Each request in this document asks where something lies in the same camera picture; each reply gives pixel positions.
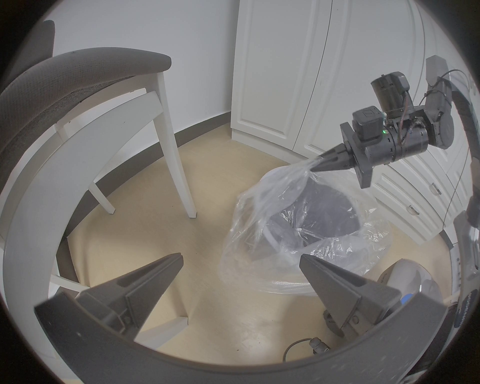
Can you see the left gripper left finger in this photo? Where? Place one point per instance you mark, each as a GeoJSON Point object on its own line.
{"type": "Point", "coordinates": [142, 288]}

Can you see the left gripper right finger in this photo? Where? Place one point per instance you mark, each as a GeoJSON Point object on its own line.
{"type": "Point", "coordinates": [345, 292]}

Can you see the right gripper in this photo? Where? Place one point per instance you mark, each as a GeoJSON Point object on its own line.
{"type": "Point", "coordinates": [397, 148]}

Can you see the clear plastic bag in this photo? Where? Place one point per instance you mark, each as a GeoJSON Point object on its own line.
{"type": "Point", "coordinates": [255, 210]}

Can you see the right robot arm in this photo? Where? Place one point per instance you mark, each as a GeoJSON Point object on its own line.
{"type": "Point", "coordinates": [438, 123]}

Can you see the white trash bin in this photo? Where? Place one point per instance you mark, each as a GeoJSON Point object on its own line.
{"type": "Point", "coordinates": [322, 210]}

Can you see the white wardrobe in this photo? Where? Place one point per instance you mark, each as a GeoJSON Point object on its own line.
{"type": "Point", "coordinates": [281, 75]}

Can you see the grey padded white chair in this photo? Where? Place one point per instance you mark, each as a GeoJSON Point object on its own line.
{"type": "Point", "coordinates": [112, 63]}

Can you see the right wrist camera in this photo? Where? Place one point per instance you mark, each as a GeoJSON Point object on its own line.
{"type": "Point", "coordinates": [369, 122]}

